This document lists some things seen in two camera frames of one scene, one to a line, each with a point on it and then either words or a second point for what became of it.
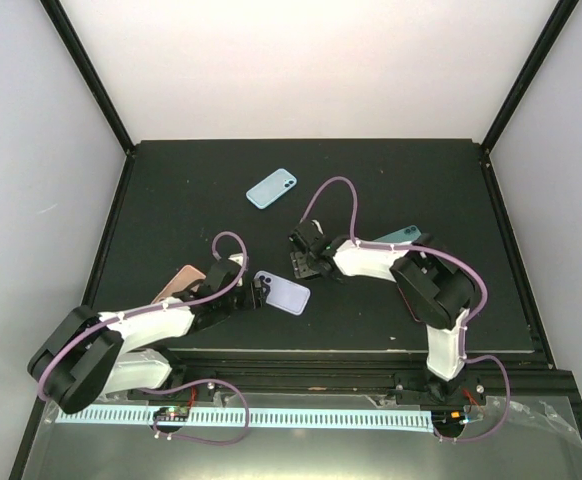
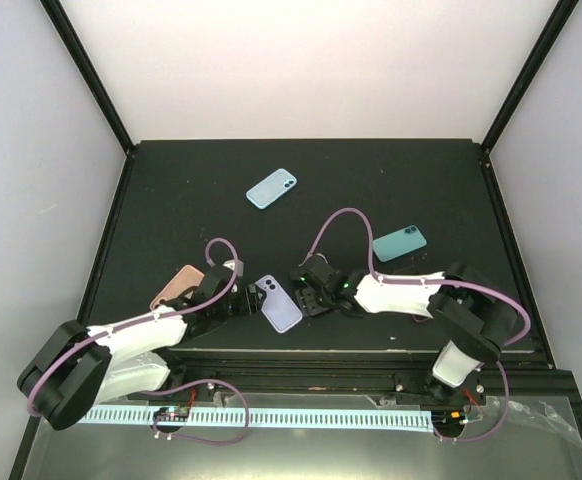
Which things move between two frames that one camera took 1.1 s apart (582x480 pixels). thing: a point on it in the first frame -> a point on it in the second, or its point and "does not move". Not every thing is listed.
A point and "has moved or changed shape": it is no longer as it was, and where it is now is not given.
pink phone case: x=186 y=276 does not move
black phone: x=298 y=239 has moved or changed shape
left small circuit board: x=172 y=413 does not move
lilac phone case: x=285 y=294 has moved or changed shape
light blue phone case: x=271 y=187 does not move
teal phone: x=404 y=235 does not move
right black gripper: x=301 y=268 -> x=307 y=304
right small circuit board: x=447 y=420 does not move
